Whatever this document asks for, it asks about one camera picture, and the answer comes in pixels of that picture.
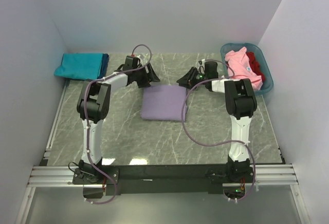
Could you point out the pink t shirt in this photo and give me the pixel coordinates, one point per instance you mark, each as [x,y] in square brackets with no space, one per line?
[239,67]

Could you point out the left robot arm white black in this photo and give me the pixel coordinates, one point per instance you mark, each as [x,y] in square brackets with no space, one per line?
[93,107]

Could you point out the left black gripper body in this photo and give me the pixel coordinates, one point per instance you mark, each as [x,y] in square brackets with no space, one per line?
[142,77]

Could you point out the black base beam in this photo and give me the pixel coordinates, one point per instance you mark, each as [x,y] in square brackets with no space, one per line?
[143,179]

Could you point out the teal plastic basket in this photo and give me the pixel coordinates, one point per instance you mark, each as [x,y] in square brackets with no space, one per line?
[259,56]

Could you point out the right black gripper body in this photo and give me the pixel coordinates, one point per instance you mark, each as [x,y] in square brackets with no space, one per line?
[196,77]

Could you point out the folded teal t shirt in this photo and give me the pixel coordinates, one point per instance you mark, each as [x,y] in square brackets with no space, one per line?
[80,66]

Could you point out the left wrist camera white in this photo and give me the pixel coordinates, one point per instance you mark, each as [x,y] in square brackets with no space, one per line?
[139,56]

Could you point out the folded dark blue t shirt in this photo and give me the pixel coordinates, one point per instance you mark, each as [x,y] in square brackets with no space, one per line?
[103,66]

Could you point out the purple t shirt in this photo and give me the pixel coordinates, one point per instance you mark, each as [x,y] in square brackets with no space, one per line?
[164,103]

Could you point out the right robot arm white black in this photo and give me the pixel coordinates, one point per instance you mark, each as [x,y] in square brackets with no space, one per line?
[240,104]

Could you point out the red t shirt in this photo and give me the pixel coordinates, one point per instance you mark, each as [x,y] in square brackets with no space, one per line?
[254,65]

